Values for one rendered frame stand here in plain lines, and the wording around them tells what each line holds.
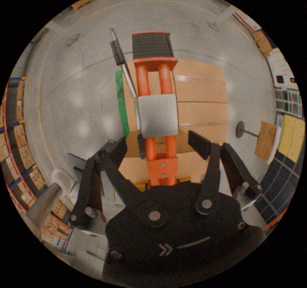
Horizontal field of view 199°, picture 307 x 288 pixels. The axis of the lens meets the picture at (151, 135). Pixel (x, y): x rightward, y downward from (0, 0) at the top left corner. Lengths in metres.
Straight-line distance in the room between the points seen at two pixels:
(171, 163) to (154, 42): 0.23
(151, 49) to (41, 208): 0.72
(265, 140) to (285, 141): 5.61
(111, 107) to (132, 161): 1.09
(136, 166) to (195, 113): 0.62
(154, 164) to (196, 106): 0.68
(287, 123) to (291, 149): 1.45
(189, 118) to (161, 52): 0.65
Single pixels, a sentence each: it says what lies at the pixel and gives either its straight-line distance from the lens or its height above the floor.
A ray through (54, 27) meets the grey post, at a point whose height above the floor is 0.79.
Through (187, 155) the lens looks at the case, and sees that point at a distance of 0.36.
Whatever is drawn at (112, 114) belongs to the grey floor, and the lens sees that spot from 1.35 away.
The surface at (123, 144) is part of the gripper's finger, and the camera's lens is 0.17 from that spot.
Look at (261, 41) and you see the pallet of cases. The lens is 6.99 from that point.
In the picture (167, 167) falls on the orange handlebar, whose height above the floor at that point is 1.09.
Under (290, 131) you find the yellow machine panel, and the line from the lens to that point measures 7.34.
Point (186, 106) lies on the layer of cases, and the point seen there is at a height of 0.54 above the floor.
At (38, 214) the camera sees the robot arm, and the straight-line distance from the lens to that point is 0.62.
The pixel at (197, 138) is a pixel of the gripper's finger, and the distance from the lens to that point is 0.16.
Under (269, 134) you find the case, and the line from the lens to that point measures 1.86.
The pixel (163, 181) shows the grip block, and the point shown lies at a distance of 0.26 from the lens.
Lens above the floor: 1.23
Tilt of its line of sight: 73 degrees down
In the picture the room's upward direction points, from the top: 175 degrees clockwise
